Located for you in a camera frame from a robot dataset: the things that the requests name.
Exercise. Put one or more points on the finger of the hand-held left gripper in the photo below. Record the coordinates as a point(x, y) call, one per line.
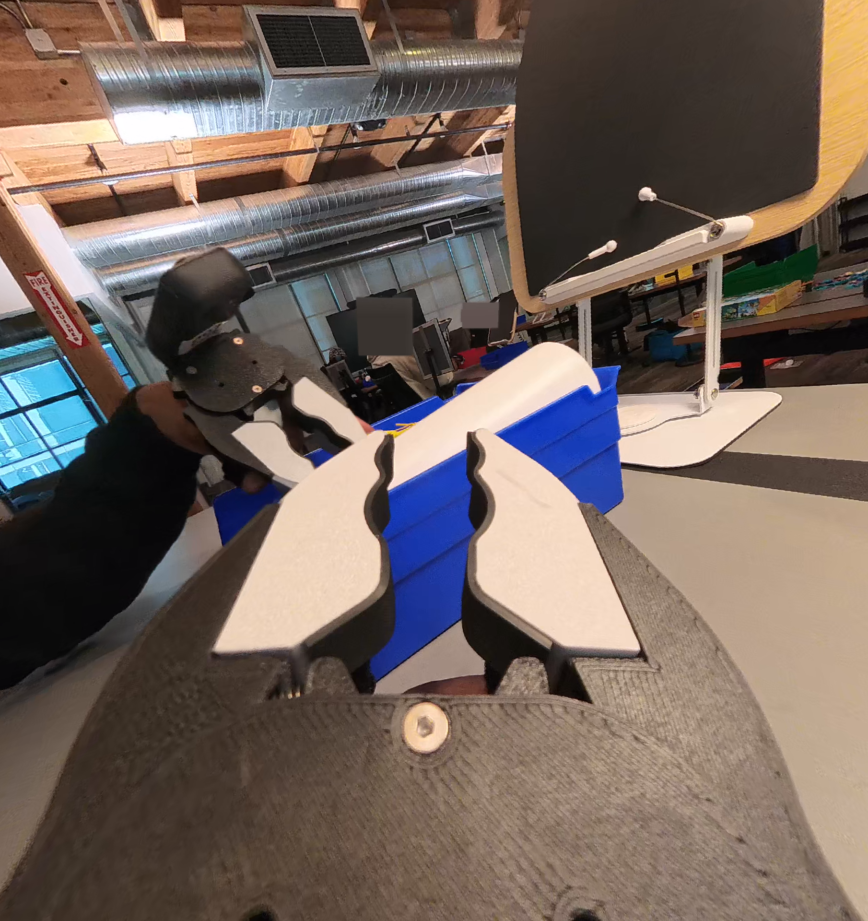
point(268, 453)
point(326, 410)

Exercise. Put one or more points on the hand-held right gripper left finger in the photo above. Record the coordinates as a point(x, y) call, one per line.
point(312, 554)

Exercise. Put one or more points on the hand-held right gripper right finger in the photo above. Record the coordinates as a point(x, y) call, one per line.
point(549, 568)

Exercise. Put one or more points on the blue plastic bin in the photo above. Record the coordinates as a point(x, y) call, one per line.
point(434, 518)

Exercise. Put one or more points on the person's left forearm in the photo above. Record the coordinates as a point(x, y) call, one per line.
point(45, 590)

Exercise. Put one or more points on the person's left hand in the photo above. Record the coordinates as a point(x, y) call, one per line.
point(160, 417)

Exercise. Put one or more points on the black computer monitor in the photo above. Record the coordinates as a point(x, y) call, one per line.
point(340, 331)

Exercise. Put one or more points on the red fire extinguisher sign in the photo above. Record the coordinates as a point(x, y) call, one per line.
point(56, 309)

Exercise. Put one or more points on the black sprinkler pipe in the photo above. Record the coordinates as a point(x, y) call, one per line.
point(225, 162)

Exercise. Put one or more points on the white rolled sheet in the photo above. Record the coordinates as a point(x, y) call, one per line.
point(491, 403)

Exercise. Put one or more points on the small blue bin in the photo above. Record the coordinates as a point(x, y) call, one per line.
point(504, 356)

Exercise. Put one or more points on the white panel stand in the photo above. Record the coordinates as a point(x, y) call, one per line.
point(686, 424)

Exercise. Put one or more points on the large window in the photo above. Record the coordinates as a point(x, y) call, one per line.
point(31, 424)

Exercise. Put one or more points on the black office chair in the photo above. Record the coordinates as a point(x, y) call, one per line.
point(610, 316)

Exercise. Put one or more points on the metal vent box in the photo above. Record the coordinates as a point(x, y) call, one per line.
point(312, 57)

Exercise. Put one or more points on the grey junction box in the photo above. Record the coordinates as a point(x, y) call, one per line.
point(43, 43)

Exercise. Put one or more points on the colourful toy box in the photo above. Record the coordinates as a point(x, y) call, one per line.
point(750, 302)

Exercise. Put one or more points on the green plastic bin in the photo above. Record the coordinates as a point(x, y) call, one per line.
point(772, 270)

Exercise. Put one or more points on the wooden work table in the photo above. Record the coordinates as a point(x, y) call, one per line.
point(822, 309)

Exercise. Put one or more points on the black panel with wooden rim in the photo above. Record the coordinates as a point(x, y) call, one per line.
point(664, 129)

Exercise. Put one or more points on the black shelf rack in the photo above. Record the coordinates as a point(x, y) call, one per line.
point(862, 216)

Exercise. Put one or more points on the wooden post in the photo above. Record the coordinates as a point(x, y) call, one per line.
point(24, 259)

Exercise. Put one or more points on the large silver air duct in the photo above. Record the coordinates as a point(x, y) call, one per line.
point(189, 86)

